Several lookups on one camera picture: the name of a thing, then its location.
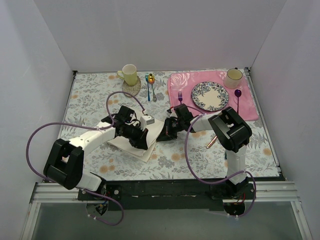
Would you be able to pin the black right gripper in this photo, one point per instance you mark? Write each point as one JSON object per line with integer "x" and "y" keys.
{"x": 167, "y": 131}

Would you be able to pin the cream enamel mug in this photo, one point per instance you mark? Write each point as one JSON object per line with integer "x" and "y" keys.
{"x": 233, "y": 78}

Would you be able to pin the pink floral placemat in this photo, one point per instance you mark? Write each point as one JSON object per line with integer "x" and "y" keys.
{"x": 180, "y": 85}

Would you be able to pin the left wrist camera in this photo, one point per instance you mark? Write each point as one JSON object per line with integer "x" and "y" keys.
{"x": 146, "y": 120}

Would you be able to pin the yellow green mug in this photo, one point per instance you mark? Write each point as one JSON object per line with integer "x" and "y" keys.
{"x": 128, "y": 74}

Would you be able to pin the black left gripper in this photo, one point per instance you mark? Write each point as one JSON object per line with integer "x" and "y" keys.
{"x": 141, "y": 140}

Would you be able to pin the white cloth napkin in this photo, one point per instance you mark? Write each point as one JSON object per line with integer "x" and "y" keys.
{"x": 143, "y": 155}

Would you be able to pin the purple spoon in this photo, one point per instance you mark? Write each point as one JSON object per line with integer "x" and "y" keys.
{"x": 238, "y": 94}

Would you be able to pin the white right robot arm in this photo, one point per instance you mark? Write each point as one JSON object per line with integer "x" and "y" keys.
{"x": 231, "y": 131}

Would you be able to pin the woven round coaster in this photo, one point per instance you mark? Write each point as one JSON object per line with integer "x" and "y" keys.
{"x": 132, "y": 89}

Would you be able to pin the blue floral plate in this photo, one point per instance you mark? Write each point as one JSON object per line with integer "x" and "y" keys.
{"x": 210, "y": 96}

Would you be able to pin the purple fork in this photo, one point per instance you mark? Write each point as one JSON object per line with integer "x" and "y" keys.
{"x": 180, "y": 97}

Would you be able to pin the blue fork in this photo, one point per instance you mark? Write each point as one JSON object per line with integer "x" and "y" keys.
{"x": 148, "y": 86}

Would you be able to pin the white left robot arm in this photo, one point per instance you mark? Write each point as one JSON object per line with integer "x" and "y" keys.
{"x": 65, "y": 161}

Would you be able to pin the rainbow gold spoon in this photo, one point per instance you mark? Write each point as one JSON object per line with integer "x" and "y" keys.
{"x": 151, "y": 81}

